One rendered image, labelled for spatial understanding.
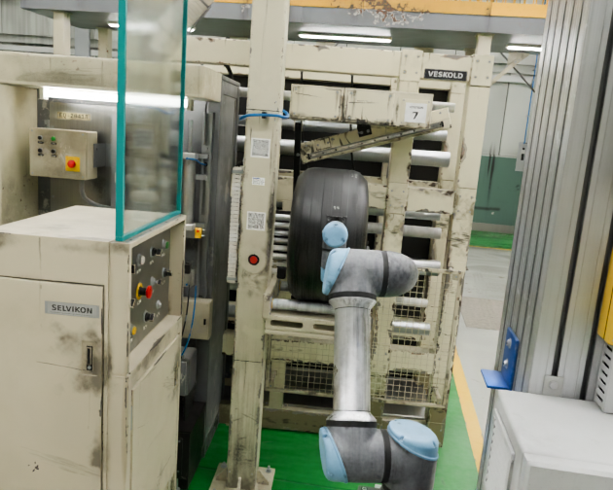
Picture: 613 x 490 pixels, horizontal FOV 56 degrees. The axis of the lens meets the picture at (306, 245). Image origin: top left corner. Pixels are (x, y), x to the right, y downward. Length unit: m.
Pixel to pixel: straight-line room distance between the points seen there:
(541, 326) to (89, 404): 1.24
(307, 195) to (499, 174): 9.35
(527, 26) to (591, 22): 6.81
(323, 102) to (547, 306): 1.79
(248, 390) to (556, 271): 1.83
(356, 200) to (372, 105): 0.53
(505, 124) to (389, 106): 8.96
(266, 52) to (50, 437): 1.51
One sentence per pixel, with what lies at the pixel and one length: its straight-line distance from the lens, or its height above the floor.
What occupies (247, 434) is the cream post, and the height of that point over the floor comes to 0.29.
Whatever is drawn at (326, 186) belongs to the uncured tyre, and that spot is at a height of 1.39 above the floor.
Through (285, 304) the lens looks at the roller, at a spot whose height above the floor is 0.91.
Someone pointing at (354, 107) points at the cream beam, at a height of 1.70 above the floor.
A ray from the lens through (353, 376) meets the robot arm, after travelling 1.35.
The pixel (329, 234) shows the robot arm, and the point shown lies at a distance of 1.76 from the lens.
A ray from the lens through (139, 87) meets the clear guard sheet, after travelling 1.67.
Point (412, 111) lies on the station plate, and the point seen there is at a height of 1.71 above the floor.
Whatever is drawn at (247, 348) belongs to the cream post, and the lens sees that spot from 2.48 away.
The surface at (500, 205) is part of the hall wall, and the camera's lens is 11.44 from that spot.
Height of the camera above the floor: 1.59
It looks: 11 degrees down
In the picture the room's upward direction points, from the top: 4 degrees clockwise
